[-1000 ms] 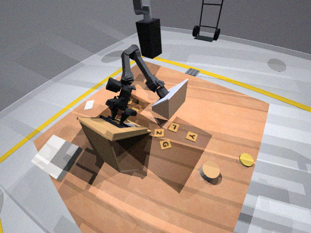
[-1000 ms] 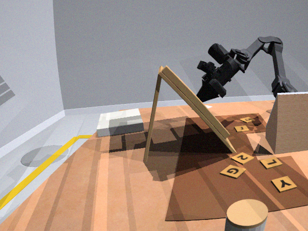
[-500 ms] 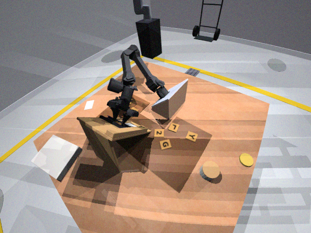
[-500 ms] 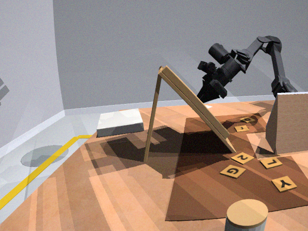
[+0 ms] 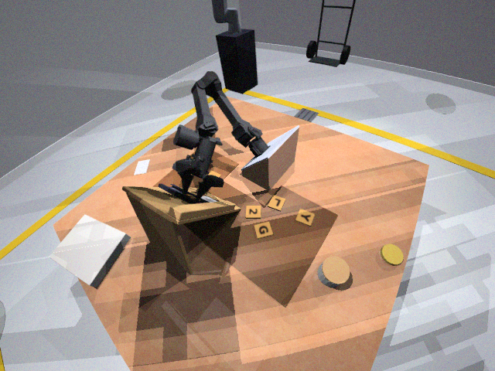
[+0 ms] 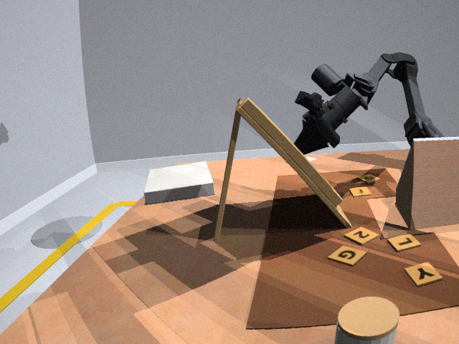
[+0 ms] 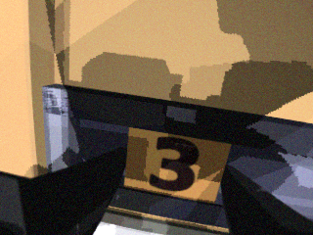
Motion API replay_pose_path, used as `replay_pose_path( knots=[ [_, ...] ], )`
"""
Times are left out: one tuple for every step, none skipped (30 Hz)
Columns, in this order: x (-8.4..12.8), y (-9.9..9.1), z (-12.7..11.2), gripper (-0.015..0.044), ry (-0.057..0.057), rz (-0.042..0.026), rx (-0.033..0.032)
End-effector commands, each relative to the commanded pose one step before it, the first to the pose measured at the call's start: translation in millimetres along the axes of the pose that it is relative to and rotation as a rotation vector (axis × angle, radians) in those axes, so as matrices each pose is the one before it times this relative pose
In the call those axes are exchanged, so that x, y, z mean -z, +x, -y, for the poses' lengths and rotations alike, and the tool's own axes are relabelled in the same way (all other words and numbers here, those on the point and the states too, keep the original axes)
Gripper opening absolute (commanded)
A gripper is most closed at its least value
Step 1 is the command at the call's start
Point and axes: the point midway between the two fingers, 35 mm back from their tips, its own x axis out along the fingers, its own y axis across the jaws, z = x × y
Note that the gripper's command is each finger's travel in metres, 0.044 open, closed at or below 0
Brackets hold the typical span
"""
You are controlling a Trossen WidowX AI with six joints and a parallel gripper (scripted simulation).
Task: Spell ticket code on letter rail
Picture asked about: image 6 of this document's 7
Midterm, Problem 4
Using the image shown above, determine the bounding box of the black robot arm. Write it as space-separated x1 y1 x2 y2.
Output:
295 52 444 146

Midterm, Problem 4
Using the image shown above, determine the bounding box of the grey cylindrical canister with tan lid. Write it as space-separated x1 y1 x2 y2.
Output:
334 297 399 344

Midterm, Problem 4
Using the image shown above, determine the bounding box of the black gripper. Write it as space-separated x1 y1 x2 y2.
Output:
294 99 348 155

